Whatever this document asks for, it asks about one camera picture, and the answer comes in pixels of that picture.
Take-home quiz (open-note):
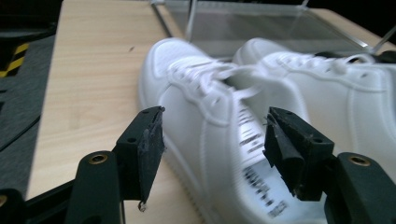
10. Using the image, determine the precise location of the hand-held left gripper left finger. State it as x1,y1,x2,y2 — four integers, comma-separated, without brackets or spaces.
112,105,165,213

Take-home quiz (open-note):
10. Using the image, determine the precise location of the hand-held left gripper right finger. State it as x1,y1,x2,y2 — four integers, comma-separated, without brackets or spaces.
262,106,335,202

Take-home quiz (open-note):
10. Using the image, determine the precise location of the white sneaker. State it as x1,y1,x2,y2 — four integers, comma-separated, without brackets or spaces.
233,36,396,185
138,36,330,224

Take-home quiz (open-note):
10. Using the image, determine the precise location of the black slipper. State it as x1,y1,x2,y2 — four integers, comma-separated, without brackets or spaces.
372,50,396,64

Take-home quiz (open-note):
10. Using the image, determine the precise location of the grey metal shoe rack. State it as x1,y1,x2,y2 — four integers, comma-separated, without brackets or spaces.
149,0,396,60

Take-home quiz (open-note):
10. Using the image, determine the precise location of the black stand striped base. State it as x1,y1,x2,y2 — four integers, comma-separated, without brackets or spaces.
0,41,31,78

